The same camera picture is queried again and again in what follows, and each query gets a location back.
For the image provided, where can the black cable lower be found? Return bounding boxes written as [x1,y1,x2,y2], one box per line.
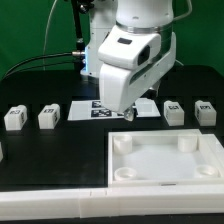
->
[2,59,84,81]

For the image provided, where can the black cable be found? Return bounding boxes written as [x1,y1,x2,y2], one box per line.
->
[2,51,86,81]
[2,59,84,81]

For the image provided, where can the white left fence bar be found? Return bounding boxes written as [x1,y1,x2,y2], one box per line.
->
[0,142,4,163]

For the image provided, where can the white front fence bar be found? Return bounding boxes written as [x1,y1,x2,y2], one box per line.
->
[0,184,224,221]

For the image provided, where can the white sheet with markers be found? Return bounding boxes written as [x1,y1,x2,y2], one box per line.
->
[68,98,160,121]

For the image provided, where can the black cable upper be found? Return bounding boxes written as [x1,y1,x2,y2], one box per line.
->
[2,51,86,81]

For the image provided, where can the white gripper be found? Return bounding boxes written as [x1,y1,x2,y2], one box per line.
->
[98,26,176,120]

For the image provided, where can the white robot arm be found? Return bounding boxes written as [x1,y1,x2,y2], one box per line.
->
[81,0,176,121]

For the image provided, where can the white square table top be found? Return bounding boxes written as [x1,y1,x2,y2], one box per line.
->
[108,129,224,187]

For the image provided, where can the green backdrop curtain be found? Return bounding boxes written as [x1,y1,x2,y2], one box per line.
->
[0,0,224,77]

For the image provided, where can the black camera stand pole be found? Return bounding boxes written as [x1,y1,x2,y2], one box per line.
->
[71,0,94,51]

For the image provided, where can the white fence bar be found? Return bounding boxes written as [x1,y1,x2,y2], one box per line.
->
[0,142,4,163]
[0,184,224,221]

